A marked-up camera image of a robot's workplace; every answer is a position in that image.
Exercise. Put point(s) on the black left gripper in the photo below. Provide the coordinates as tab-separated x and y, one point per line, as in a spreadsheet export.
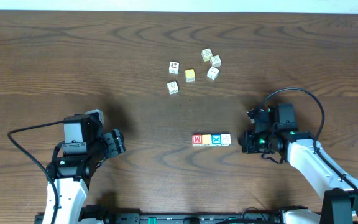
115	142

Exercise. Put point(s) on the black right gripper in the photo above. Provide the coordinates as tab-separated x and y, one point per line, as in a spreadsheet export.
248	147

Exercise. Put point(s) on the green sided wooden block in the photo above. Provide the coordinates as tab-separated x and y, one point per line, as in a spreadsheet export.
225	139

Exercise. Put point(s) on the blue X wooden block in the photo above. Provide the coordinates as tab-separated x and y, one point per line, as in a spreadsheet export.
216	140

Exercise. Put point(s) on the yellow M wooden block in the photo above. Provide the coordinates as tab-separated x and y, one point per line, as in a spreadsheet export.
206	140

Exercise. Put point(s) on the red letter wooden block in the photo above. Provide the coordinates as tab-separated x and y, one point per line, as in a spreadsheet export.
197	140

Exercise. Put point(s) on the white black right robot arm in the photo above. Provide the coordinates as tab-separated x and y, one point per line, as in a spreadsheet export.
338	189

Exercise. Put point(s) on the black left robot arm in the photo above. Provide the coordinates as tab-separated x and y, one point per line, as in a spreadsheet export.
74	161

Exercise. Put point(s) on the plain white wooden block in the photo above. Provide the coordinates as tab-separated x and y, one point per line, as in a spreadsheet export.
212	73

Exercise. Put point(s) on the wooden block red side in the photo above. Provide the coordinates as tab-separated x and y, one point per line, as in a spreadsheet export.
215	61

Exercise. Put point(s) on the yellow top wooden block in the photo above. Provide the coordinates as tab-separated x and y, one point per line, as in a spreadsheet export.
190	75

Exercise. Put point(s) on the wooden block yellow side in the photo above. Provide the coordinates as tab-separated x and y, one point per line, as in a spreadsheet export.
206	54

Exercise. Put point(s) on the wooden block green W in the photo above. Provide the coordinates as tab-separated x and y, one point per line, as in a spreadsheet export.
172	87

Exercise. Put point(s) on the wooden block with face picture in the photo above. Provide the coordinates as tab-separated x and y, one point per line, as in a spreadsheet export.
174	68

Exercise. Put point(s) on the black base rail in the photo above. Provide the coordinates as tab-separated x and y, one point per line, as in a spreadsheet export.
129	218

